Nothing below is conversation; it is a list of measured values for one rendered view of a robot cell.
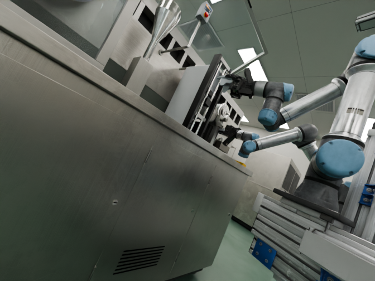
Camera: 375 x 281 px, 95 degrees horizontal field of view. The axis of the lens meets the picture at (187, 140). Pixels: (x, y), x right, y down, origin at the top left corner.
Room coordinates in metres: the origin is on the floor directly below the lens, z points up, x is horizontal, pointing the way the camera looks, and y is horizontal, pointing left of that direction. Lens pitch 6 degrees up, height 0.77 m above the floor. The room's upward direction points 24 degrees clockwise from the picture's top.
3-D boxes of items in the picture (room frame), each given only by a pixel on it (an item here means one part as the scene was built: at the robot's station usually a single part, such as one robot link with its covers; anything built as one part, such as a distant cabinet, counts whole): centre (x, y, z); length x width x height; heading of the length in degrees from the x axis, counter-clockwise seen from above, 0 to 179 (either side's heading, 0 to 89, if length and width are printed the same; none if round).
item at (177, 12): (0.93, 0.41, 1.50); 0.14 x 0.14 x 0.06
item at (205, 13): (1.00, 0.23, 1.66); 0.07 x 0.07 x 0.10; 41
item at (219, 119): (1.32, -0.17, 1.05); 0.06 x 0.05 x 0.31; 46
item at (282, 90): (0.72, -0.28, 1.21); 0.11 x 0.08 x 0.09; 57
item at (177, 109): (1.25, 0.18, 1.17); 0.34 x 0.05 x 0.54; 46
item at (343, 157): (0.58, -0.50, 1.19); 0.15 x 0.12 x 0.55; 148
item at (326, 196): (0.70, -0.57, 0.87); 0.15 x 0.15 x 0.10
